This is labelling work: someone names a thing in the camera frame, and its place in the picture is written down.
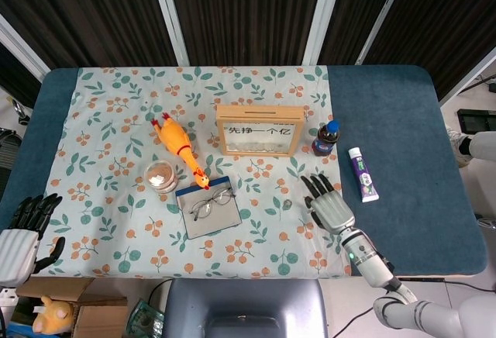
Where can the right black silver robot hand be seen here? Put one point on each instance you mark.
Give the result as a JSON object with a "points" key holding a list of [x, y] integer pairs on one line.
{"points": [[333, 210]]}

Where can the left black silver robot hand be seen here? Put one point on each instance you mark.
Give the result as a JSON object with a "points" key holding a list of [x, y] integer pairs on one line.
{"points": [[17, 254]]}

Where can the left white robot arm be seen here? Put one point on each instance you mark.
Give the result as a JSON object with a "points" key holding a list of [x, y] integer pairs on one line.
{"points": [[5, 299]]}

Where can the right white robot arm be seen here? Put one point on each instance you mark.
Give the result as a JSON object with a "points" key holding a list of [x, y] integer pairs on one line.
{"points": [[372, 264]]}

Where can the purple white toothpaste tube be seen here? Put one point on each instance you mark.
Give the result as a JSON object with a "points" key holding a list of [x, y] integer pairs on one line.
{"points": [[366, 181]]}

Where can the small cola bottle blue cap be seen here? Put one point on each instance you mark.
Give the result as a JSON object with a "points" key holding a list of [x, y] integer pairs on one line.
{"points": [[323, 142]]}

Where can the yellow plush toy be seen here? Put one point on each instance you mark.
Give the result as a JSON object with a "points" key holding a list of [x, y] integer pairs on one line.
{"points": [[52, 316]]}

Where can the floral fruit print tablecloth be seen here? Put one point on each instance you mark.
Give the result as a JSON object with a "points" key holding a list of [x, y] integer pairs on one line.
{"points": [[252, 237]]}

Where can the blue felt table cover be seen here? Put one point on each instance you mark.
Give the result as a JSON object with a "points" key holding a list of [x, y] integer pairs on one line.
{"points": [[387, 121]]}

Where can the brown cardboard box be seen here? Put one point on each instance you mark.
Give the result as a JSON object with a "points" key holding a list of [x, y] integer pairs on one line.
{"points": [[100, 318]]}

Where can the grey notebook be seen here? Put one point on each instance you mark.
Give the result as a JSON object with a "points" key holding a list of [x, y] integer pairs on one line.
{"points": [[221, 219]]}

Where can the grey chair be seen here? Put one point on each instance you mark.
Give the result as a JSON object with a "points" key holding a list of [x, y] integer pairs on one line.
{"points": [[248, 303]]}

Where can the white sneaker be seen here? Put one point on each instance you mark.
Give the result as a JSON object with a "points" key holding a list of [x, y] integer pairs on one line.
{"points": [[457, 148]]}

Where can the green clear plastic package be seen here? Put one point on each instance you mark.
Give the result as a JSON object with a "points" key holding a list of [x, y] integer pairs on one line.
{"points": [[145, 320]]}

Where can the clear round plastic jar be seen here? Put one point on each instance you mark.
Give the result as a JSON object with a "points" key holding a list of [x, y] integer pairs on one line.
{"points": [[159, 177]]}

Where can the white trouser leg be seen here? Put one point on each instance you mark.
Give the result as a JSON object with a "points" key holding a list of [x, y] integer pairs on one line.
{"points": [[484, 146]]}

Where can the black tray on floor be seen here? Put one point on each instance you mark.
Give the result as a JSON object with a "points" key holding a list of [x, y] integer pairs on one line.
{"points": [[476, 119]]}

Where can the yellow rubber chicken toy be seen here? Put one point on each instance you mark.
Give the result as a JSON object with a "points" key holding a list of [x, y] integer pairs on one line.
{"points": [[174, 136]]}

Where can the thin metal frame eyeglasses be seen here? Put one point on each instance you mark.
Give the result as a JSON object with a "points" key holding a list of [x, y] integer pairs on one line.
{"points": [[222, 197]]}

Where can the wooden frame coin box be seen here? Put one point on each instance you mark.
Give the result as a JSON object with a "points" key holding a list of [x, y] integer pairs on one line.
{"points": [[232, 113]]}

